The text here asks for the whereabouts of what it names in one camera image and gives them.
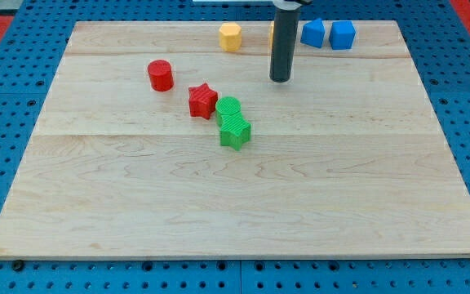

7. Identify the green star block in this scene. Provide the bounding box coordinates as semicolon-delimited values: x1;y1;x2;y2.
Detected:
219;113;251;151

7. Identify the green cylinder block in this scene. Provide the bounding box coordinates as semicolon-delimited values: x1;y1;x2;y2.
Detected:
215;96;241;127

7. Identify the red star block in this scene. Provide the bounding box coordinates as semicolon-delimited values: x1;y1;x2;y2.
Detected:
188;82;218;120

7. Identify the wooden board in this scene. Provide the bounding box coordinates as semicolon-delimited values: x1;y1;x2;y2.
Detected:
0;20;470;261

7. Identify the red cylinder block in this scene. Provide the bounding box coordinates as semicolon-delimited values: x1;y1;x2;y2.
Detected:
147;60;174;91

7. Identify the yellow hexagon block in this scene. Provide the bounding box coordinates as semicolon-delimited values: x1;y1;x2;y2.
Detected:
219;22;242;51

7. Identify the yellow block behind rod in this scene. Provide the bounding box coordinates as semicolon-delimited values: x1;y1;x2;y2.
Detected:
268;21;274;50

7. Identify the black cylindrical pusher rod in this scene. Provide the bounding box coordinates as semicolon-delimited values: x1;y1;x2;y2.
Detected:
269;8;300;82

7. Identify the blue triangular block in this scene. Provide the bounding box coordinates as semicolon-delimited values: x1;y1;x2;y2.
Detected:
300;18;326;48

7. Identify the blue cube block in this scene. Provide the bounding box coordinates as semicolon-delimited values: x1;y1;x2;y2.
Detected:
329;20;356;50

